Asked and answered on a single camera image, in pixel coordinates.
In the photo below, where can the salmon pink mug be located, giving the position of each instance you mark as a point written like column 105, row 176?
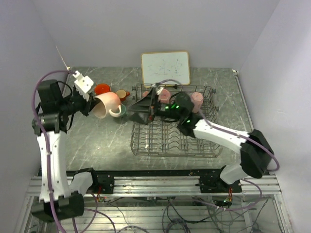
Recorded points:
column 144, row 94

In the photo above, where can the aluminium frame rail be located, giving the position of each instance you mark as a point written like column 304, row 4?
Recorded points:
column 187, row 186

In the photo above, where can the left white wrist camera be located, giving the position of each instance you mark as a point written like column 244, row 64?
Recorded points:
column 83, row 84

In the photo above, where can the grey wire dish rack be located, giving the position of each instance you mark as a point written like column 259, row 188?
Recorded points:
column 162, row 138

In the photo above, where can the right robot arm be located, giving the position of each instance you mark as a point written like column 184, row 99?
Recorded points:
column 252, row 147

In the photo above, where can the small orange cup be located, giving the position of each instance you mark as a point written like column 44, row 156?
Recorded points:
column 122, row 94

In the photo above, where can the pale pink gradient mug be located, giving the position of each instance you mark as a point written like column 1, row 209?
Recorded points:
column 109, row 103

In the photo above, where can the large orange mug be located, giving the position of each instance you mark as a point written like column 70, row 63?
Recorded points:
column 101, row 89

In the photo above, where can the white whiteboard with wooden frame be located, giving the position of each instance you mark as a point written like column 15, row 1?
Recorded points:
column 172, row 66

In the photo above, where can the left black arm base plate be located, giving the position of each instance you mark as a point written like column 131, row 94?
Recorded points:
column 103, row 182

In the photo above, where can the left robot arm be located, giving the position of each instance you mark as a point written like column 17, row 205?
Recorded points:
column 58, row 197

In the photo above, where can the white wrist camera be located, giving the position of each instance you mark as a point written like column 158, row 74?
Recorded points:
column 158, row 88
column 83, row 84

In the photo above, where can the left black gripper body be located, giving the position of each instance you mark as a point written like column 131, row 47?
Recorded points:
column 77, row 102

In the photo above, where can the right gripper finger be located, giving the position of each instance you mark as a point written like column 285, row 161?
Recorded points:
column 145, row 104
column 140, row 117

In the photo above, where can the mint green cup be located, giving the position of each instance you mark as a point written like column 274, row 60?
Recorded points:
column 123, row 112

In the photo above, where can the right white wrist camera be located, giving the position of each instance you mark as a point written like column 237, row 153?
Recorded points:
column 158, row 88

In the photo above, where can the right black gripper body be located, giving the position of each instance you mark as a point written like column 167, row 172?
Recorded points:
column 159, row 109

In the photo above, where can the dusty pink mug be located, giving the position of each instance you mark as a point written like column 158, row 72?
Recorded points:
column 164, row 96

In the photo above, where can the pink faceted mug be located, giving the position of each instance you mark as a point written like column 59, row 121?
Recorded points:
column 197, row 99

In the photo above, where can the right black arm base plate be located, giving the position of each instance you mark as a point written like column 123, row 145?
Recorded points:
column 210, row 182

